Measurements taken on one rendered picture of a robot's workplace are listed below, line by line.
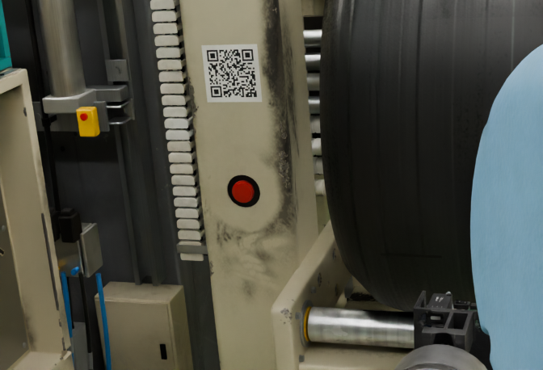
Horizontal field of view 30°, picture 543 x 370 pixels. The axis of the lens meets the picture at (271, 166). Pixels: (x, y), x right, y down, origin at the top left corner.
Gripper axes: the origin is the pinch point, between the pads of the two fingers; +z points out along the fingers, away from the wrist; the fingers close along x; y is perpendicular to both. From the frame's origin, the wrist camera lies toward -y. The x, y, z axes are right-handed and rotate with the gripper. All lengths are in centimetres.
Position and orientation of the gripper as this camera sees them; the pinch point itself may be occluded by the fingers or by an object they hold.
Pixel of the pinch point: (471, 332)
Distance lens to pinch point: 107.8
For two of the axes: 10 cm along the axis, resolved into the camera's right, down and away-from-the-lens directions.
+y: -0.5, -9.8, -1.9
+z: 3.0, -2.0, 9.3
